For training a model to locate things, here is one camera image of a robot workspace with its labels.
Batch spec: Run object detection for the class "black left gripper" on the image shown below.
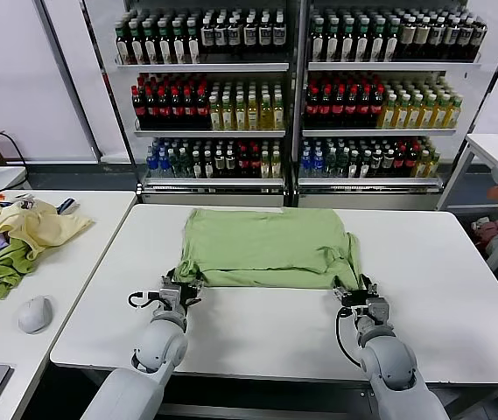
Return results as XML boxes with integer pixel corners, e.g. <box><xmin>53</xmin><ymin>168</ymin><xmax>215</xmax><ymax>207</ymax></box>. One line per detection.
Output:
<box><xmin>163</xmin><ymin>268</ymin><xmax>207</xmax><ymax>312</ymax></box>

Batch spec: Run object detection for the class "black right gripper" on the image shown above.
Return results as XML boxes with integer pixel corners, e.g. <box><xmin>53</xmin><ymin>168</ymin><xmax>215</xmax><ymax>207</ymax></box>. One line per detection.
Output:
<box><xmin>333</xmin><ymin>273</ymin><xmax>379</xmax><ymax>311</ymax></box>

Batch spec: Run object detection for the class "light green t-shirt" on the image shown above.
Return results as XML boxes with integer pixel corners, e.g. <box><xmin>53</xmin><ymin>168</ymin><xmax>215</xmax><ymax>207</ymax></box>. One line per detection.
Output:
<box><xmin>173</xmin><ymin>207</ymin><xmax>363</xmax><ymax>292</ymax></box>

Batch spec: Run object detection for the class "pink clothes pile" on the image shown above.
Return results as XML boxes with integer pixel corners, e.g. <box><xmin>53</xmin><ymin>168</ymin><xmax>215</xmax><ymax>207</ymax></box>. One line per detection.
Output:
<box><xmin>471</xmin><ymin>216</ymin><xmax>498</xmax><ymax>255</ymax></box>

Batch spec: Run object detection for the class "beverage display shelf cabinet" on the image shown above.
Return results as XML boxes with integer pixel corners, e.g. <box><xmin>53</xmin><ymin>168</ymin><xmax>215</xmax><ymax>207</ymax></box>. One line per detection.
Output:
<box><xmin>297</xmin><ymin>0</ymin><xmax>494</xmax><ymax>210</ymax></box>
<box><xmin>81</xmin><ymin>0</ymin><xmax>298</xmax><ymax>207</ymax></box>

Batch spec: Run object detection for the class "pale yellow shirt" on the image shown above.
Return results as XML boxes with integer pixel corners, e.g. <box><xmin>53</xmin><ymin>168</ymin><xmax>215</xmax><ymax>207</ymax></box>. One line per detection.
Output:
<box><xmin>0</xmin><ymin>193</ymin><xmax>96</xmax><ymax>260</ymax></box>

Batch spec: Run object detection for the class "white computer mouse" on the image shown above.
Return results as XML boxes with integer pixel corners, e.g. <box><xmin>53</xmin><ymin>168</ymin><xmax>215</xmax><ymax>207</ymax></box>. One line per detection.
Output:
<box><xmin>17</xmin><ymin>295</ymin><xmax>53</xmax><ymax>335</ymax></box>

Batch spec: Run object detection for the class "white side table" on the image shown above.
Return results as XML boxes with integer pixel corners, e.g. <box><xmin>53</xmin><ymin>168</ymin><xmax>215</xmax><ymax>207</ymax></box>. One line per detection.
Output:
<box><xmin>436</xmin><ymin>132</ymin><xmax>498</xmax><ymax>270</ymax></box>

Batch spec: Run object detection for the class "green-capped dark bottle white label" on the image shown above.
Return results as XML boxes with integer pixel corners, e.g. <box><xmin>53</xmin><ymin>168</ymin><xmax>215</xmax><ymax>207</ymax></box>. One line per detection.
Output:
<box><xmin>186</xmin><ymin>18</ymin><xmax>201</xmax><ymax>65</ymax></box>
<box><xmin>129</xmin><ymin>20</ymin><xmax>144</xmax><ymax>65</ymax></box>
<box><xmin>158</xmin><ymin>19</ymin><xmax>172</xmax><ymax>65</ymax></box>
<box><xmin>115</xmin><ymin>21</ymin><xmax>130</xmax><ymax>65</ymax></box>
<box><xmin>172</xmin><ymin>19</ymin><xmax>186</xmax><ymax>65</ymax></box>
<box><xmin>354</xmin><ymin>17</ymin><xmax>370</xmax><ymax>62</ymax></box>
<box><xmin>369</xmin><ymin>17</ymin><xmax>385</xmax><ymax>62</ymax></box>
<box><xmin>340</xmin><ymin>17</ymin><xmax>355</xmax><ymax>62</ymax></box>
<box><xmin>325</xmin><ymin>17</ymin><xmax>340</xmax><ymax>62</ymax></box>
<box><xmin>384</xmin><ymin>17</ymin><xmax>399</xmax><ymax>61</ymax></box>
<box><xmin>143</xmin><ymin>20</ymin><xmax>158</xmax><ymax>65</ymax></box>
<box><xmin>310</xmin><ymin>17</ymin><xmax>325</xmax><ymax>62</ymax></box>

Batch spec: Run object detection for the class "white-capped bottle dark label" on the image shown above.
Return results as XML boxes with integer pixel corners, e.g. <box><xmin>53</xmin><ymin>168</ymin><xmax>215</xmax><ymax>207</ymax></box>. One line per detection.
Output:
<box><xmin>228</xmin><ymin>11</ymin><xmax>244</xmax><ymax>47</ymax></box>
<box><xmin>257</xmin><ymin>10</ymin><xmax>273</xmax><ymax>47</ymax></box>
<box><xmin>243</xmin><ymin>11</ymin><xmax>258</xmax><ymax>47</ymax></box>
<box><xmin>272</xmin><ymin>10</ymin><xmax>287</xmax><ymax>47</ymax></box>
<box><xmin>214</xmin><ymin>12</ymin><xmax>229</xmax><ymax>47</ymax></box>
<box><xmin>200</xmin><ymin>12</ymin><xmax>215</xmax><ymax>47</ymax></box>

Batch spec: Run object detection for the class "white-capped bottle beige label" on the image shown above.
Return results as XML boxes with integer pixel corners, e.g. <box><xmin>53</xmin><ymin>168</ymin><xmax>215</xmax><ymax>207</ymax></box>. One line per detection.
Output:
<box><xmin>430</xmin><ymin>17</ymin><xmax>445</xmax><ymax>60</ymax></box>
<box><xmin>458</xmin><ymin>17</ymin><xmax>473</xmax><ymax>60</ymax></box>
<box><xmin>444</xmin><ymin>17</ymin><xmax>459</xmax><ymax>60</ymax></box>
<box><xmin>472</xmin><ymin>17</ymin><xmax>487</xmax><ymax>60</ymax></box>
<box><xmin>400</xmin><ymin>17</ymin><xmax>415</xmax><ymax>60</ymax></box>
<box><xmin>415</xmin><ymin>17</ymin><xmax>430</xmax><ymax>60</ymax></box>

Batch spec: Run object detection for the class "left wrist grey camera box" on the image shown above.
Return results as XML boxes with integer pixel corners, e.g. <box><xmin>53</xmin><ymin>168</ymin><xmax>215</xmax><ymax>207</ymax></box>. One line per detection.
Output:
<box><xmin>159</xmin><ymin>286</ymin><xmax>179</xmax><ymax>307</ymax></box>

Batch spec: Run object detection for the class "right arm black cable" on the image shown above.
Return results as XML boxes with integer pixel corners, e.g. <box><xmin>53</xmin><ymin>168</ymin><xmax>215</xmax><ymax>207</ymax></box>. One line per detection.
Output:
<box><xmin>333</xmin><ymin>305</ymin><xmax>364</xmax><ymax>368</ymax></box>

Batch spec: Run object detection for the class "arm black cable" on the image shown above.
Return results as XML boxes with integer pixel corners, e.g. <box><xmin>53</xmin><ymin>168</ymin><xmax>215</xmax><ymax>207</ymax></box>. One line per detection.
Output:
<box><xmin>333</xmin><ymin>305</ymin><xmax>364</xmax><ymax>368</ymax></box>
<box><xmin>128</xmin><ymin>291</ymin><xmax>162</xmax><ymax>310</ymax></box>

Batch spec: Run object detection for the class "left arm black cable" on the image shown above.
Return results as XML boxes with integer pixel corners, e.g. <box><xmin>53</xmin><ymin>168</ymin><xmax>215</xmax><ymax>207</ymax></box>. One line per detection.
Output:
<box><xmin>128</xmin><ymin>291</ymin><xmax>162</xmax><ymax>310</ymax></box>

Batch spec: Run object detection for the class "black monitor cable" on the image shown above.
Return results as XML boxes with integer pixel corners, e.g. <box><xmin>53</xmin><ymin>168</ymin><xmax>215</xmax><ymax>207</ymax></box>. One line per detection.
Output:
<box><xmin>0</xmin><ymin>129</ymin><xmax>29</xmax><ymax>166</ymax></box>

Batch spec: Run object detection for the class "grey slanted wall post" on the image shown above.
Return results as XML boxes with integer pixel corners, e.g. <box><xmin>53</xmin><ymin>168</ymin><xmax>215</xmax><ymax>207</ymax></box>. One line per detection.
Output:
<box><xmin>33</xmin><ymin>0</ymin><xmax>103</xmax><ymax>163</ymax></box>

